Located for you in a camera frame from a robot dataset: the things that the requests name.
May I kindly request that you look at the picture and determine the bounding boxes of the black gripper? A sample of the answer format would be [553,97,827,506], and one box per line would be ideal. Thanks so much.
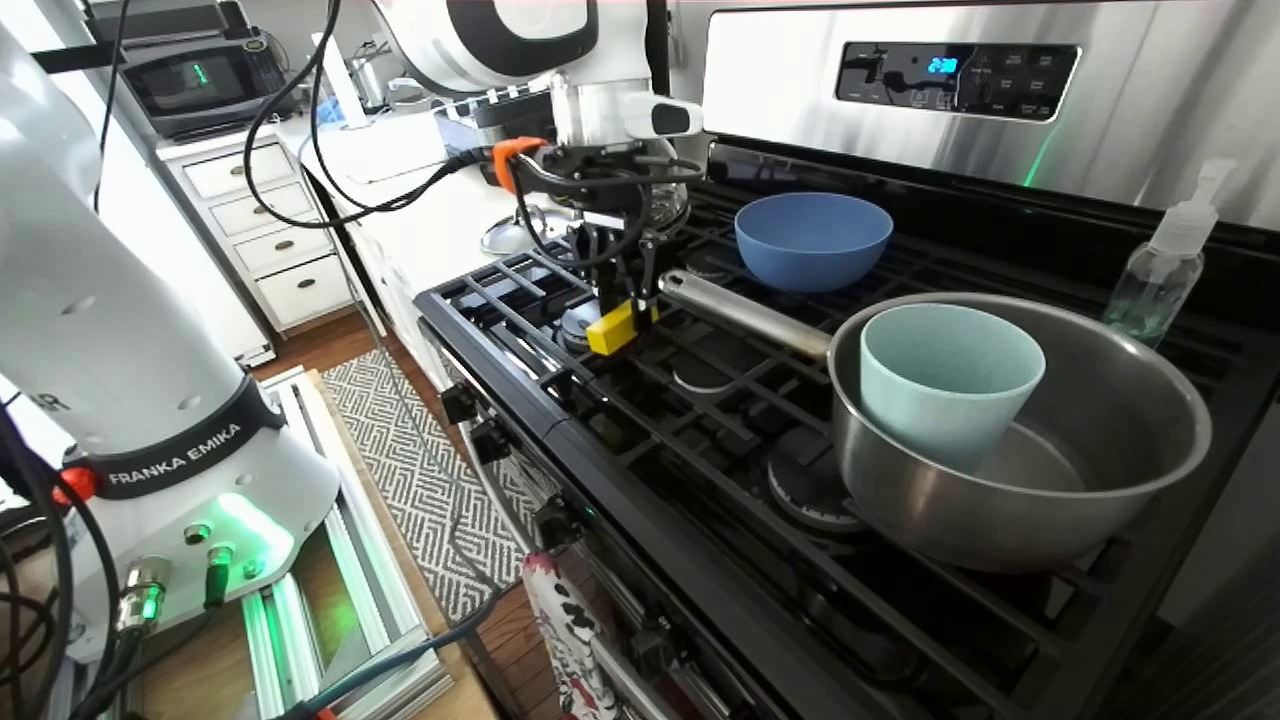
[538,138,700,328]

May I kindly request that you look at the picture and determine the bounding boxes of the yellow block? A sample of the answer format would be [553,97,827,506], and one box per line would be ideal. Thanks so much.
[585,295,650,366]

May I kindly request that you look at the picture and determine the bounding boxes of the blue bowl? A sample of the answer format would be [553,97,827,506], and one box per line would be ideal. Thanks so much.
[730,189,901,300]

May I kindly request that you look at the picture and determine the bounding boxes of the glass coffee carafe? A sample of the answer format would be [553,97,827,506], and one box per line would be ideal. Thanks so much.
[475,157,700,273]

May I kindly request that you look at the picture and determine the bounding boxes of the black stove knob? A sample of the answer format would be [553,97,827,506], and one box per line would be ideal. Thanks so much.
[437,382,484,432]
[465,418,519,471]
[527,497,591,554]

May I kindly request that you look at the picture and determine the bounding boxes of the black round burner cap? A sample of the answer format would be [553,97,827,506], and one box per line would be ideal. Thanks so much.
[765,425,873,540]

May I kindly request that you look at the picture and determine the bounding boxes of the black stainless gas stove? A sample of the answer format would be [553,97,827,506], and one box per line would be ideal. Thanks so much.
[411,0,1280,720]

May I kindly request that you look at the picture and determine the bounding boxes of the grey white patterned rug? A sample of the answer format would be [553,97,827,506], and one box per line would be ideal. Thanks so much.
[317,346,531,631]

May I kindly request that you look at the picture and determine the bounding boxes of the light teal cup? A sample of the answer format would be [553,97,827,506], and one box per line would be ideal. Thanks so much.
[852,300,1051,476]

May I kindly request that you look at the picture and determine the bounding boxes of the white drawer cabinet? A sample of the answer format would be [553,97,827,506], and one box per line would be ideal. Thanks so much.
[156,125,364,339]

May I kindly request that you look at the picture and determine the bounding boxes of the red white dish towel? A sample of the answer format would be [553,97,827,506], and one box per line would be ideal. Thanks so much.
[519,543,639,720]

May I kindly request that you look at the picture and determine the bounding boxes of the stainless steel saucepan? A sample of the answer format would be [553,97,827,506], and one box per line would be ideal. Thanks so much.
[651,266,1222,580]

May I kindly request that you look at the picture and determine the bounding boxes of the white metal robot stand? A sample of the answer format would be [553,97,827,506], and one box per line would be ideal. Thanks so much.
[237,366,459,720]

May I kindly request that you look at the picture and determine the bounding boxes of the black appliance green display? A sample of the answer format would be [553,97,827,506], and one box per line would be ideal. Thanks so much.
[122,27,292,146]

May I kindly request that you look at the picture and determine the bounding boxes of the clear spray bottle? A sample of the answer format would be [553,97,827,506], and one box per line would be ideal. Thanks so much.
[1098,157,1245,356]

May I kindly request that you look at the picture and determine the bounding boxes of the orange cable clip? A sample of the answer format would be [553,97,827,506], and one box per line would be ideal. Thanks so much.
[487,128,553,195]

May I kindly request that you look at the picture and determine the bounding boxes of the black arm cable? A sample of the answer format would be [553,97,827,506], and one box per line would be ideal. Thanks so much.
[237,0,540,231]

